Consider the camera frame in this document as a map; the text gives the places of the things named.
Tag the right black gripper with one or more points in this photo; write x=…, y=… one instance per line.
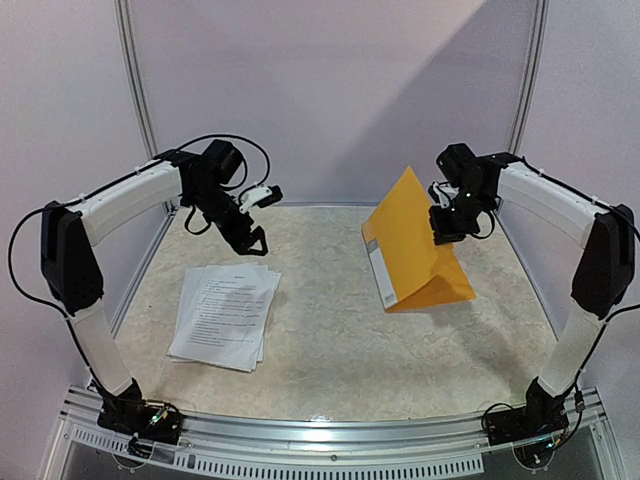
x=446, y=220

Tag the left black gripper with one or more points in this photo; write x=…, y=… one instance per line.
x=233, y=235

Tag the orange file folder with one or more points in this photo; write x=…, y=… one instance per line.
x=411, y=272

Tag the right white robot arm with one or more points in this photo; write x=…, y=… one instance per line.
x=587, y=250

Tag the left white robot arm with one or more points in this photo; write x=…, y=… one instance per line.
x=203, y=182

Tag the stack of printed papers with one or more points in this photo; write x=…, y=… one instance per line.
x=222, y=315

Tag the left aluminium frame post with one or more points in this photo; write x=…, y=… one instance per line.
x=124, y=22

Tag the aluminium frame post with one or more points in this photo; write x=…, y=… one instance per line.
x=124, y=22
x=529, y=75

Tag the right aluminium frame post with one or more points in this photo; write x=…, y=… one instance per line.
x=529, y=75

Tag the aluminium front rail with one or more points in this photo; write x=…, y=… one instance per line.
x=223, y=447

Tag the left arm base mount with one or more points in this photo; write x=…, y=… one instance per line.
x=147, y=420

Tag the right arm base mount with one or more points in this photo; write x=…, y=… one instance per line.
x=504, y=424

